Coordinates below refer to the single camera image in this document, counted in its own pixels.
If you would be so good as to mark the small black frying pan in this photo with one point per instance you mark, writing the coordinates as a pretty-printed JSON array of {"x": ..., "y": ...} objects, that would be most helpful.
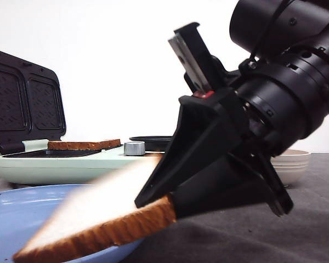
[{"x": 155, "y": 143}]

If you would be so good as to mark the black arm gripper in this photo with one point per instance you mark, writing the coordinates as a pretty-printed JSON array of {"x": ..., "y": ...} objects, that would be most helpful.
[{"x": 207, "y": 130}]

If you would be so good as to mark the blue plate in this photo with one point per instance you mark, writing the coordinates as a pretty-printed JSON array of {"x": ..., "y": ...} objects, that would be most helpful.
[{"x": 23, "y": 211}]

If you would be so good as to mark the beige ribbed bowl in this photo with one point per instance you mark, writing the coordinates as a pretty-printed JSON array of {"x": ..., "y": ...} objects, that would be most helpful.
[{"x": 291, "y": 165}]

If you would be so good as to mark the mint green breakfast maker base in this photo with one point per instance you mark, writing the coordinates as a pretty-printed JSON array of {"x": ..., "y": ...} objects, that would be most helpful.
[{"x": 36, "y": 165}]

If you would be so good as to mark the left silver knob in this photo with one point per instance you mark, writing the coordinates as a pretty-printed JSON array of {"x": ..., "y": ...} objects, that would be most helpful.
[{"x": 134, "y": 148}]

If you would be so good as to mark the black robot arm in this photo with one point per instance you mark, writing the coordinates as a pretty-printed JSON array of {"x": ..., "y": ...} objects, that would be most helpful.
[{"x": 284, "y": 84}]

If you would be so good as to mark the toast slice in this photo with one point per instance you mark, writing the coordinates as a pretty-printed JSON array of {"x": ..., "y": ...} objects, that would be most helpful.
[
  {"x": 100, "y": 215},
  {"x": 71, "y": 145}
]

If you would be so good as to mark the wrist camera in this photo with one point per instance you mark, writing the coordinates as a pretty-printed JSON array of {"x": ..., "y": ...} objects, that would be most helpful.
[{"x": 201, "y": 72}]

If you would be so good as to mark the breakfast maker lid with plate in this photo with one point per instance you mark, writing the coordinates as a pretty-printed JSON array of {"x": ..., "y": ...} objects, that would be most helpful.
[{"x": 31, "y": 106}]

